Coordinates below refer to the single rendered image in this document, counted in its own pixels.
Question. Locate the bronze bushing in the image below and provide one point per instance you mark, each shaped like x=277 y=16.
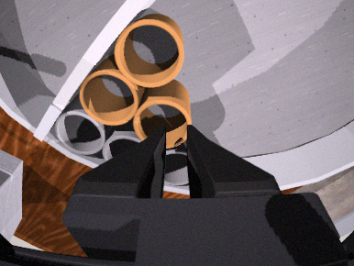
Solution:
x=172 y=93
x=141 y=72
x=102 y=105

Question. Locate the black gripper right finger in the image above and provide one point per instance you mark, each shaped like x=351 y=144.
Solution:
x=221 y=172

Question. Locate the grey metal bushing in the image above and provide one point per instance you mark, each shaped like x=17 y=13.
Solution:
x=76 y=133
x=119 y=135
x=176 y=165

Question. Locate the white round turntable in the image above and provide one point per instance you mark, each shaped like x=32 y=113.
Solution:
x=269 y=80

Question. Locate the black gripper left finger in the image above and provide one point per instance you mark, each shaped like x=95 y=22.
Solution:
x=131 y=172

